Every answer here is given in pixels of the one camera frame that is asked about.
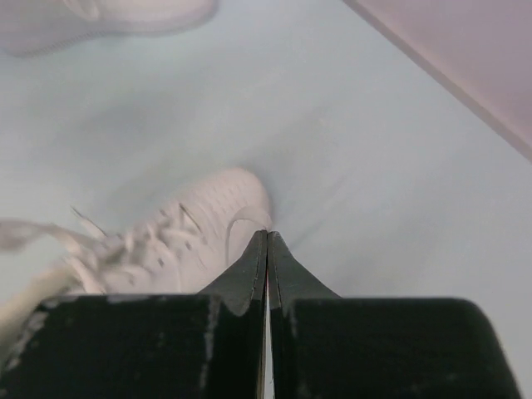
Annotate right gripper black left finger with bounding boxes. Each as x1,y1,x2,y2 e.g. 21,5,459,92
1,231,267,399

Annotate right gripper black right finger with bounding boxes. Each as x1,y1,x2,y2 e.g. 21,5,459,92
267,232,520,399

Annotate white sneaker with laces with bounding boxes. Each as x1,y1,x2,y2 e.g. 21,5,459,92
1,168,272,369

